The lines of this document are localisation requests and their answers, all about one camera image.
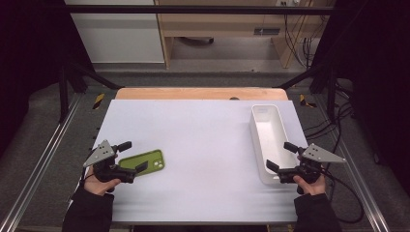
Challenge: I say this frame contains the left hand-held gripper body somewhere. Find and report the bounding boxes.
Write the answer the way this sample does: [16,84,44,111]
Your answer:
[82,139,137,185]

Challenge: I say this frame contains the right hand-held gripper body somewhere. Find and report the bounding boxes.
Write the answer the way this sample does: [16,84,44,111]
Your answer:
[277,143,347,185]

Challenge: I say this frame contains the green phone case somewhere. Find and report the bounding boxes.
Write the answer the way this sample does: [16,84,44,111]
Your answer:
[118,149,166,177]

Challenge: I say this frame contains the white plastic bin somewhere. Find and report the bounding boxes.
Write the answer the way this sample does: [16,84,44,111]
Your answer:
[249,103,299,186]

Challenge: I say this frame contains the person's left hand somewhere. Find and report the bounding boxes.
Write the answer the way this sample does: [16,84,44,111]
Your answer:
[84,165,122,197]

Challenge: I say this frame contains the person's right hand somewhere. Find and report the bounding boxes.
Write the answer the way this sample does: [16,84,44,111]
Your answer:
[293,175,327,196]

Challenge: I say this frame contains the white table sheet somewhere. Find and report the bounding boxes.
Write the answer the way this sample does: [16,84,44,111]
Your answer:
[64,99,315,224]

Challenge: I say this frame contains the black curtain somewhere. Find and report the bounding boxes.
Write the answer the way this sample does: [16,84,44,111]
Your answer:
[0,0,95,159]
[310,0,410,197]

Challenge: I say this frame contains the white cabinet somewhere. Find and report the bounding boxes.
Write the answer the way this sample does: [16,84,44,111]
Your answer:
[64,0,165,64]

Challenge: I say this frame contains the grey power strip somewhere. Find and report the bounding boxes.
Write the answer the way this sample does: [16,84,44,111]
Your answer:
[253,27,281,37]

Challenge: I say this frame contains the wooden desk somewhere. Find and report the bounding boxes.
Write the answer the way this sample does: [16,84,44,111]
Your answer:
[154,0,337,70]

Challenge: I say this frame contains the left hand-held gripper cable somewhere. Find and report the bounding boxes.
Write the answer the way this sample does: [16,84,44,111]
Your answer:
[78,167,96,188]

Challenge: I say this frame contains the hand-held gripper cable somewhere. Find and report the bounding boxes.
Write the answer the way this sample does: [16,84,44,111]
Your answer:
[320,168,366,225]
[78,167,96,188]

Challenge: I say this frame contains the right hand-held gripper cable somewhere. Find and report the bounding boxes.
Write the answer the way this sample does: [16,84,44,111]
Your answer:
[320,168,366,225]

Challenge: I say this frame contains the aluminium rail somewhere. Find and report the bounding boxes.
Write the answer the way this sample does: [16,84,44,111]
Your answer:
[335,138,392,232]
[0,93,83,232]

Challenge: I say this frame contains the black floor cables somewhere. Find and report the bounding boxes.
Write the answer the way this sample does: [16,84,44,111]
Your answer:
[304,80,356,153]

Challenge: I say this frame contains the hanging black cables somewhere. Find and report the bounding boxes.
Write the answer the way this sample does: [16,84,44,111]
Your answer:
[282,13,323,70]

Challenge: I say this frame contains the black horizontal frame bar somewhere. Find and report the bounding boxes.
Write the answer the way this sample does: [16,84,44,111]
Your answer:
[64,4,337,15]

